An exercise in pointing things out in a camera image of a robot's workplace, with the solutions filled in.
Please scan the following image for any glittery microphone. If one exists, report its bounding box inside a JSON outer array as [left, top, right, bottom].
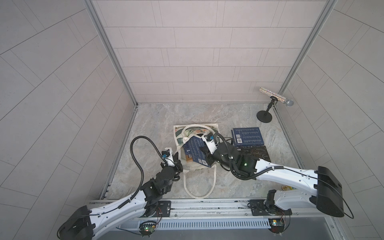
[[259, 87, 294, 107]]

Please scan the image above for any floral canvas tote bag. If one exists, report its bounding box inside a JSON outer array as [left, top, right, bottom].
[[173, 124, 220, 199]]

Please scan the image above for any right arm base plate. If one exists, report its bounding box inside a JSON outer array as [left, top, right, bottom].
[[248, 200, 292, 217]]

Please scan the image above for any black book with barcode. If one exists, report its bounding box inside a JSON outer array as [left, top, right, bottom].
[[237, 146, 271, 162]]

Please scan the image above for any left circuit board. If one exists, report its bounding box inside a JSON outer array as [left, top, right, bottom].
[[139, 221, 157, 237]]

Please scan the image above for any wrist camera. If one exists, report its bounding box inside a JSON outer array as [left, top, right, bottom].
[[161, 148, 175, 167], [202, 133, 217, 155]]

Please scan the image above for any circuit board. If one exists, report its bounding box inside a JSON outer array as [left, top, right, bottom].
[[269, 219, 286, 234], [139, 221, 157, 237]]

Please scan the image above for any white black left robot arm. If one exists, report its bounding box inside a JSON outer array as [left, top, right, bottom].
[[57, 153, 183, 240]]

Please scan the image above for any small yellow toy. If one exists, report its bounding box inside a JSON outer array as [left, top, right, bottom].
[[282, 185, 296, 191]]

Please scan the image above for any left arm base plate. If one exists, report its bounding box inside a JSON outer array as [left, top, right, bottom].
[[143, 201, 171, 218]]

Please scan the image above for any dark blue book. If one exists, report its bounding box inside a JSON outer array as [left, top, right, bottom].
[[231, 127, 265, 147], [183, 136, 212, 168]]

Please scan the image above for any black microphone stand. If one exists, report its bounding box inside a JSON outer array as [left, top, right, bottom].
[[257, 96, 278, 123]]

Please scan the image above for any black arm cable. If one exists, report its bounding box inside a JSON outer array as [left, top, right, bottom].
[[212, 132, 286, 181], [118, 135, 167, 209]]

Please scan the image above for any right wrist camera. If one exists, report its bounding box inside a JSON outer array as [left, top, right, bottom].
[[202, 133, 217, 155]]

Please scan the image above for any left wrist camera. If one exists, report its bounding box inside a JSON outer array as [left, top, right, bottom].
[[161, 148, 175, 167]]

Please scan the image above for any right circuit board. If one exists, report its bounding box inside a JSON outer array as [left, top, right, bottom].
[[269, 219, 286, 234]]

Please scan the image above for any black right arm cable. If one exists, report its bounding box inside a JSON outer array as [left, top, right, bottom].
[[212, 132, 286, 181]]

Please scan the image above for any white ventilation grille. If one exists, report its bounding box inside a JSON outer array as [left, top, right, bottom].
[[119, 218, 271, 232]]

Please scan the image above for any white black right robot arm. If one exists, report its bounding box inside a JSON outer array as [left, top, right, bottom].
[[199, 143, 346, 218]]

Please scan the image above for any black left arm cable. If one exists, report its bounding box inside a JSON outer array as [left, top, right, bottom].
[[118, 135, 167, 209]]

